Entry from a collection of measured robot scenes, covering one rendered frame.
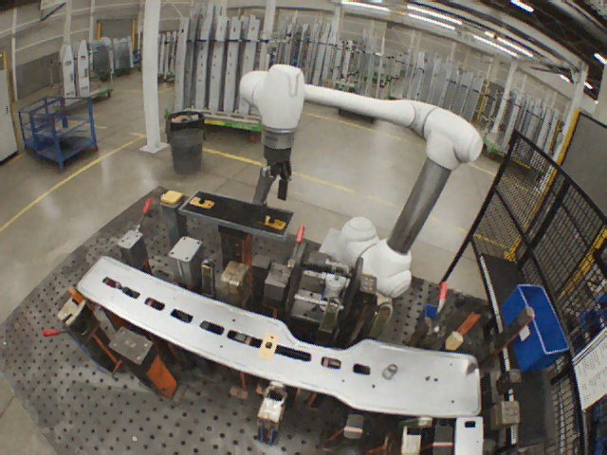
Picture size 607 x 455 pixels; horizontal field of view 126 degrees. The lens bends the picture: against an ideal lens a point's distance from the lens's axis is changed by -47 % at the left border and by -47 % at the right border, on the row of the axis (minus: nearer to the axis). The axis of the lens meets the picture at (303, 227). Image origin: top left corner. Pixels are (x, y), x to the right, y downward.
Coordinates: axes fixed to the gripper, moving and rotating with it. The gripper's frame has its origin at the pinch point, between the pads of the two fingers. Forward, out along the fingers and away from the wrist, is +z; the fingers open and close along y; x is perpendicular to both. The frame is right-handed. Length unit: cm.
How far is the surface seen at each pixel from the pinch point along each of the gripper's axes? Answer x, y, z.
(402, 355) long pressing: 52, 18, 22
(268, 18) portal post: -315, -542, -88
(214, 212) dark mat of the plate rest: -18.1, 5.2, 6.1
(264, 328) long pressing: 12.0, 25.8, 22.0
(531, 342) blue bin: 96, 7, 10
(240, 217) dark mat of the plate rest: -9.5, 2.9, 6.1
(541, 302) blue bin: 106, -14, 10
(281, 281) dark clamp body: 10.8, 13.4, 14.1
